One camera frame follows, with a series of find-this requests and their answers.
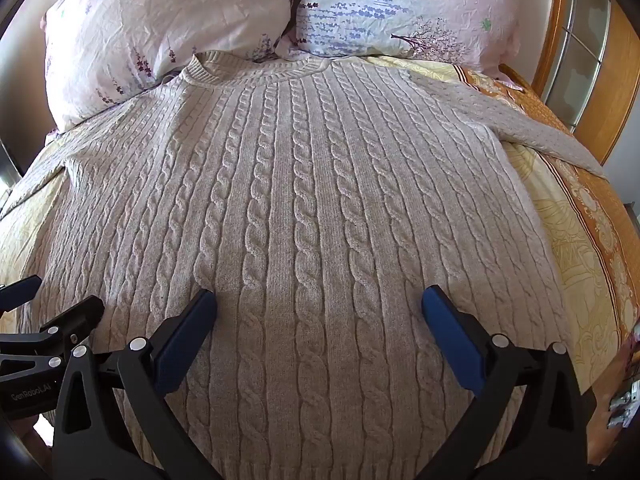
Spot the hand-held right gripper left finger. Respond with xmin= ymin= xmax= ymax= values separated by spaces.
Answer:
xmin=51 ymin=287 xmax=226 ymax=480

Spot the lavender print pillow with tree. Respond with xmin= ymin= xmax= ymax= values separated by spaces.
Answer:
xmin=277 ymin=0 xmax=540 ymax=86

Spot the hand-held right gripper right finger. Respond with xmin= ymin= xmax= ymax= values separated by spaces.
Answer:
xmin=415 ymin=285 xmax=601 ymax=480

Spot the small grey white object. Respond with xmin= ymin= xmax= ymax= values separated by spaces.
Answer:
xmin=606 ymin=379 xmax=640 ymax=429

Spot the wooden headboard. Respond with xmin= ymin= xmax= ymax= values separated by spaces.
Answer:
xmin=497 ymin=0 xmax=640 ymax=167

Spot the yellow patterned bed sheet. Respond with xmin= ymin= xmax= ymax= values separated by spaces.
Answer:
xmin=0 ymin=55 xmax=638 ymax=461

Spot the beige cable-knit sweater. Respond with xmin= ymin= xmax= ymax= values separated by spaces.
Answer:
xmin=0 ymin=50 xmax=608 ymax=480

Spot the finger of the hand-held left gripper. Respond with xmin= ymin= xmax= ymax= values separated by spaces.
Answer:
xmin=0 ymin=294 xmax=106 ymax=367
xmin=0 ymin=275 xmax=44 ymax=314

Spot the pale pink floral pillow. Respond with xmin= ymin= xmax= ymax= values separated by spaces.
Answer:
xmin=40 ymin=0 xmax=301 ymax=132

